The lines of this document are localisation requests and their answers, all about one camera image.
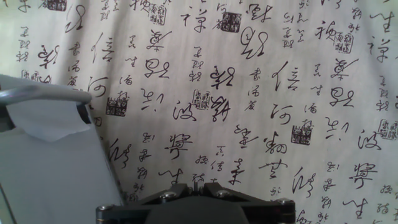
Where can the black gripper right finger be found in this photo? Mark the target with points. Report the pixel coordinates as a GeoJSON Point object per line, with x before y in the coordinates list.
{"type": "Point", "coordinates": [267, 213]}

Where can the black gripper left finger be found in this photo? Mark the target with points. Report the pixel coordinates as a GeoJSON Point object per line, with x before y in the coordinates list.
{"type": "Point", "coordinates": [130, 213]}

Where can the white calligraphy print tablecloth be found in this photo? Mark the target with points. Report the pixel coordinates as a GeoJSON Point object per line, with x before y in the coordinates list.
{"type": "Point", "coordinates": [236, 93]}

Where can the white protective film sheet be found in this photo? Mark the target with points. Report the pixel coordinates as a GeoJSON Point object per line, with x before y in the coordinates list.
{"type": "Point", "coordinates": [46, 121]}

